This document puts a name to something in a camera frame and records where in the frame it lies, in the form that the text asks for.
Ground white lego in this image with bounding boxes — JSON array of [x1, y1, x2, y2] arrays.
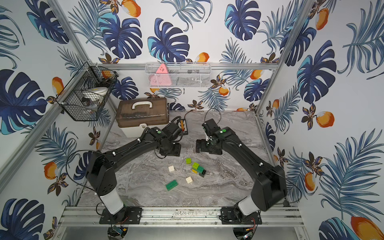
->
[[168, 166, 175, 173]]

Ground dark green long lego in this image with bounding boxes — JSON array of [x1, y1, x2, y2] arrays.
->
[[197, 166, 205, 173], [166, 180, 179, 191]]

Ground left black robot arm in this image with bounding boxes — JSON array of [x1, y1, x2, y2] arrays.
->
[[85, 116, 184, 215]]

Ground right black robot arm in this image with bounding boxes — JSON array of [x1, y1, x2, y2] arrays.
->
[[196, 116, 288, 218]]

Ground cream lego lower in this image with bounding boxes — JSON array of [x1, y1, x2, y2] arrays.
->
[[186, 177, 193, 184]]

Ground black remote control box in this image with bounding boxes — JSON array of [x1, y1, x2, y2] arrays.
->
[[179, 119, 189, 135]]

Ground brown lidded storage box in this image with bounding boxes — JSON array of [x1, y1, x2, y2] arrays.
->
[[116, 98, 170, 138]]

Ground pink triangle object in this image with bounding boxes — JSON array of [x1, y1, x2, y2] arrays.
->
[[149, 64, 172, 88]]

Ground white object in basket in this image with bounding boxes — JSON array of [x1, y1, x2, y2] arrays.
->
[[82, 87, 108, 101]]

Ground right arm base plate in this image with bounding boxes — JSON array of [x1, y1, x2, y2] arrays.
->
[[219, 207, 262, 225]]

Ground clear wall shelf tray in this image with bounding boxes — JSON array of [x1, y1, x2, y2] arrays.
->
[[145, 62, 212, 89]]

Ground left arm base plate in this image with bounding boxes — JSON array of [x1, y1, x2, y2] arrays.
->
[[99, 207, 143, 225]]

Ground black wire basket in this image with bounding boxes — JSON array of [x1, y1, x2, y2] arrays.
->
[[55, 62, 119, 122]]

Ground aluminium front rail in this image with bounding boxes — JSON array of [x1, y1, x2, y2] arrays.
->
[[59, 207, 304, 228]]

